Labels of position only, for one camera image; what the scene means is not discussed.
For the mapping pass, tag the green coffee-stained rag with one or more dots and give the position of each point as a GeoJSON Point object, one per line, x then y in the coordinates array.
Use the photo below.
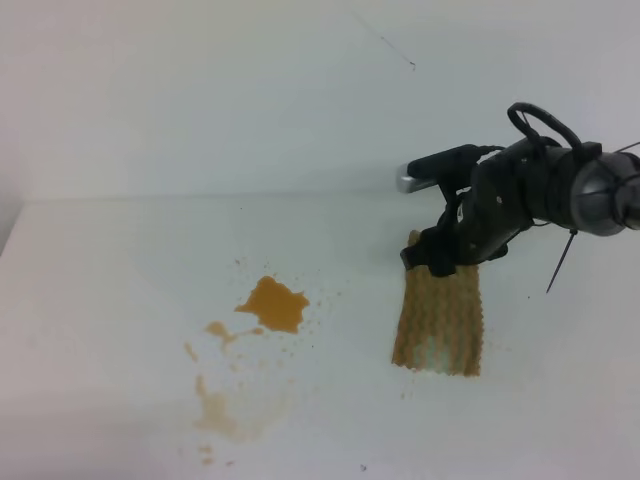
{"type": "Point", "coordinates": [441, 327]}

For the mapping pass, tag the orange coffee puddle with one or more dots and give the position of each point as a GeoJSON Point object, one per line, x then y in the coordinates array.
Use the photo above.
{"type": "Point", "coordinates": [277, 307]}

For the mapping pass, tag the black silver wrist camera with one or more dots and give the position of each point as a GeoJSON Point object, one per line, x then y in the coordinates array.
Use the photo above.
{"type": "Point", "coordinates": [452, 166]}

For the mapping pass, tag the pale coffee smear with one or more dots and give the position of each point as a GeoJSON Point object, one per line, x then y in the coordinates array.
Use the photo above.
{"type": "Point", "coordinates": [214, 416]}

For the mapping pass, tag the black cable tie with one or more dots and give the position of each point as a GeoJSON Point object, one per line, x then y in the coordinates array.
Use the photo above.
{"type": "Point", "coordinates": [572, 234]}

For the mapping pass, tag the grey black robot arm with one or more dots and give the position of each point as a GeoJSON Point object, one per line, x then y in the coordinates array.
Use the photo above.
{"type": "Point", "coordinates": [604, 197]}

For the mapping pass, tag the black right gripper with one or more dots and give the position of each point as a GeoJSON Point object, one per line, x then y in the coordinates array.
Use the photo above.
{"type": "Point", "coordinates": [509, 191]}

